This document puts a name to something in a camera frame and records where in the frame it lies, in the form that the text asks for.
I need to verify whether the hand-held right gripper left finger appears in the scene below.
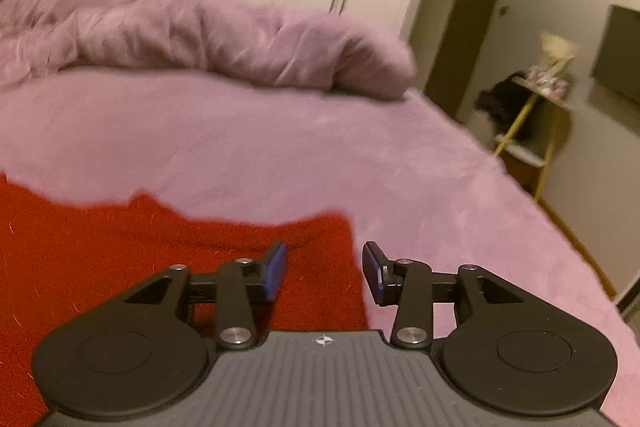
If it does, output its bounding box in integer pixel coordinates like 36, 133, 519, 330
100, 241, 288, 350

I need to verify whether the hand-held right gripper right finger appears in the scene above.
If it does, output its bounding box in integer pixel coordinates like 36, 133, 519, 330
362, 241, 546, 350

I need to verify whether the red knit cardigan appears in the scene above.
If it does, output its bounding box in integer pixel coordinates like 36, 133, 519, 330
0, 172, 372, 427

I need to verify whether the bed with purple sheet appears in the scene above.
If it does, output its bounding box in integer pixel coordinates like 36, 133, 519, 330
0, 67, 640, 427

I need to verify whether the dark cloth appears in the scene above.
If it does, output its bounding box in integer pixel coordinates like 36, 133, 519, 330
473, 74, 535, 144

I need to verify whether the side table with yellow legs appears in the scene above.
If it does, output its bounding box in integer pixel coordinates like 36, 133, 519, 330
491, 77, 575, 202

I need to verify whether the purple fluffy duvet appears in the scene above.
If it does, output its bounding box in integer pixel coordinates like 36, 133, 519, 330
0, 0, 419, 102

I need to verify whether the dark door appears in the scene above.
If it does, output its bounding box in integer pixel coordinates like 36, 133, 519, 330
425, 0, 512, 124

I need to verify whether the wrapped flower bouquet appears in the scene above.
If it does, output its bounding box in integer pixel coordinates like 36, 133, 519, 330
526, 32, 582, 100

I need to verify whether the wall television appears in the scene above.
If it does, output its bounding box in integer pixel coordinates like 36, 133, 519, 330
590, 4, 640, 96

